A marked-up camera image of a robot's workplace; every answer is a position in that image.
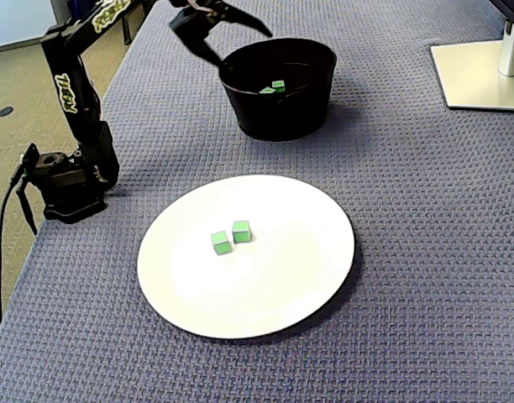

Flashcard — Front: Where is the white round plate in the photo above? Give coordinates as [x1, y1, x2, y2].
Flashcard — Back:
[136, 174, 357, 340]

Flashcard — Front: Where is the short black cable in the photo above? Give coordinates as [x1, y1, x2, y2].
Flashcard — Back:
[15, 184, 39, 236]

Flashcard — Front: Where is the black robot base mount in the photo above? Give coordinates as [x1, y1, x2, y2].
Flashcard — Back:
[24, 142, 120, 223]

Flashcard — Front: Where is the black round container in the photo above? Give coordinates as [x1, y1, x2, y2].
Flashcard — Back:
[218, 37, 338, 142]

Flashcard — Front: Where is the blue bin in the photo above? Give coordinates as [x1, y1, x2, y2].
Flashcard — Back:
[66, 0, 112, 30]

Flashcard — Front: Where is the white board panel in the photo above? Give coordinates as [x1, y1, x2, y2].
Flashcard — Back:
[0, 0, 60, 55]

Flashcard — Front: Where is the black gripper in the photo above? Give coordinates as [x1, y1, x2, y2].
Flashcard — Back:
[168, 0, 274, 71]

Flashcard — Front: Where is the blue woven table cloth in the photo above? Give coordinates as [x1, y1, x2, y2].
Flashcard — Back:
[0, 0, 514, 403]

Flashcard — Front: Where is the silver monitor stand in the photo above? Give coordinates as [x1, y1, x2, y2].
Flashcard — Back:
[429, 18, 514, 113]

